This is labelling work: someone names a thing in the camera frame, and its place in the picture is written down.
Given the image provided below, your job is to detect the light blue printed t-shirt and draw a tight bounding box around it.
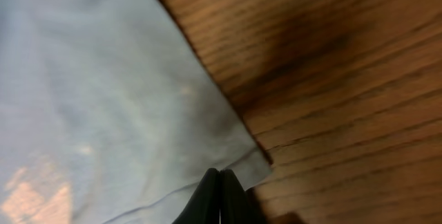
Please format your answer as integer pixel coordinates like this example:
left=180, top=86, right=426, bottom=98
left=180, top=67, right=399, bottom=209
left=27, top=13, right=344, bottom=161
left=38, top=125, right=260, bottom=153
left=1, top=0, right=271, bottom=223

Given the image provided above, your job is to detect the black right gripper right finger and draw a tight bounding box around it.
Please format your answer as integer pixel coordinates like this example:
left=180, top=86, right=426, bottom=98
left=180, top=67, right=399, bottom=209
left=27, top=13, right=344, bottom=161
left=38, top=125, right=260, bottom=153
left=220, top=169, right=267, bottom=224

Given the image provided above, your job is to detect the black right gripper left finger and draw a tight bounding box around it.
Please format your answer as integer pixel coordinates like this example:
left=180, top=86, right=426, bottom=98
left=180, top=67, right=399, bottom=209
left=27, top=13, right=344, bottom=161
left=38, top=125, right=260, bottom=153
left=173, top=168, right=221, bottom=224

